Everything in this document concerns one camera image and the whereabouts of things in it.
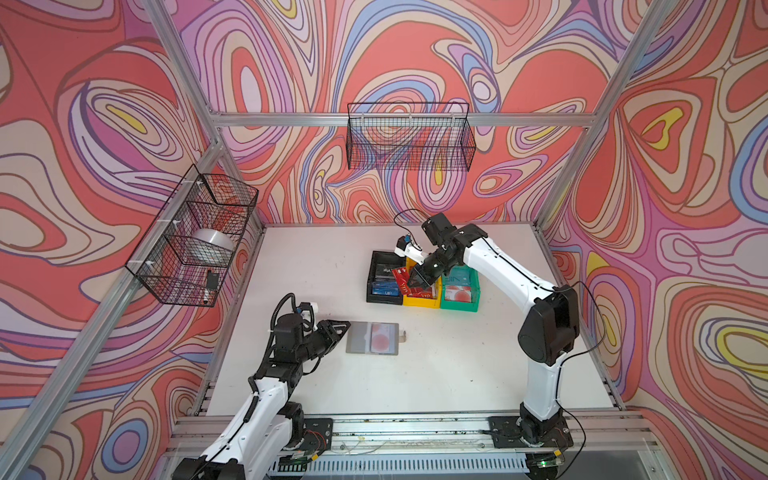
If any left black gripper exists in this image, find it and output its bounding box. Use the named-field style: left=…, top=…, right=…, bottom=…
left=290, top=320, right=349, bottom=365

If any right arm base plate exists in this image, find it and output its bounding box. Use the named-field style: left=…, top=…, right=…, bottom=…
left=488, top=411, right=574, bottom=450

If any back black wire basket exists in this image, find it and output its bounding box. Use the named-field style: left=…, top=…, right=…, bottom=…
left=346, top=100, right=477, bottom=172

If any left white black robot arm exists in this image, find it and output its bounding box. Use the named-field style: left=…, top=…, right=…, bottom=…
left=171, top=311, right=351, bottom=479

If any silver tape roll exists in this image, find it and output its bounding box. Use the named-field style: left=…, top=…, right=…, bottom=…
left=189, top=228, right=235, bottom=267

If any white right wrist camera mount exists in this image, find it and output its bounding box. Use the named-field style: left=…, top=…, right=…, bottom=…
left=394, top=235, right=424, bottom=264

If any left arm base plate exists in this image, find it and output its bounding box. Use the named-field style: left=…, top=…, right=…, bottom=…
left=283, top=417, right=334, bottom=455

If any pink white circle card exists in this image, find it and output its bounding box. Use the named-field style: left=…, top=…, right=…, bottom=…
left=369, top=323, right=398, bottom=355

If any black plastic bin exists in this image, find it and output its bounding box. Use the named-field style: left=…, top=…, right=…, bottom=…
left=365, top=250, right=405, bottom=306

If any left black wire basket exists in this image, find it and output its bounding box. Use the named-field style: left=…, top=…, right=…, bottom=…
left=125, top=166, right=259, bottom=308

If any black wire basket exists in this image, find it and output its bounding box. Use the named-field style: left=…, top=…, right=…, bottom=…
left=346, top=100, right=477, bottom=172
left=125, top=166, right=259, bottom=308

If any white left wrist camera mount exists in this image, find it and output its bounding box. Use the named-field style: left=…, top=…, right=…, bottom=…
left=296, top=301, right=319, bottom=331

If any yellow plastic bin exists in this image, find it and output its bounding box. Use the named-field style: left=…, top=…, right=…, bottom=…
left=403, top=258, right=442, bottom=309

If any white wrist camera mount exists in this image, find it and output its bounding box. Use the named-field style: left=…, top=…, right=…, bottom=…
left=394, top=235, right=424, bottom=264
left=296, top=301, right=319, bottom=331

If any red credit card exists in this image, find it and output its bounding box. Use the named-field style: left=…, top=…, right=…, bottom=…
left=391, top=266, right=422, bottom=296

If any aluminium front rail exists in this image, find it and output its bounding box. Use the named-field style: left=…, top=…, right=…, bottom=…
left=165, top=409, right=661, bottom=456

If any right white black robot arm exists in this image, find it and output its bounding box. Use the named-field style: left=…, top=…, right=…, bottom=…
left=395, top=213, right=580, bottom=444

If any green plastic bin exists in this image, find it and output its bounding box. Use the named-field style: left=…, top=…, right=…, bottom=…
left=440, top=266, right=481, bottom=313

